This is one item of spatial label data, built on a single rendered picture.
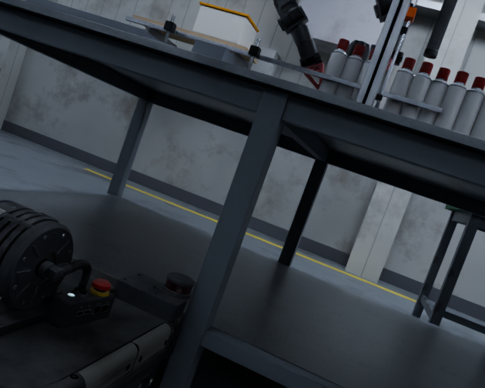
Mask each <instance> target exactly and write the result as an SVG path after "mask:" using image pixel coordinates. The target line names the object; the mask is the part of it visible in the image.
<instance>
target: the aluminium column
mask: <svg viewBox="0 0 485 388"><path fill-rule="evenodd" d="M411 2H412V0H393V1H392V4H391V6H390V10H389V12H388V14H387V17H386V20H385V22H384V25H383V28H382V31H381V33H380V37H379V39H378V41H377V44H376V47H375V49H374V52H373V55H372V58H371V60H370V63H369V66H368V69H367V70H366V74H365V76H364V79H363V83H362V85H361V87H360V90H359V93H358V96H357V97H356V102H360V103H363V104H366V105H370V106H373V103H374V101H375V98H376V94H377V93H378V90H379V87H380V84H381V82H382V80H383V76H384V74H385V71H386V68H387V66H388V63H389V61H390V57H391V55H392V53H393V49H394V47H395V44H396V41H397V39H398V36H399V34H400V30H401V28H402V26H403V23H404V20H405V17H406V14H407V12H408V9H409V7H410V3H411Z"/></svg>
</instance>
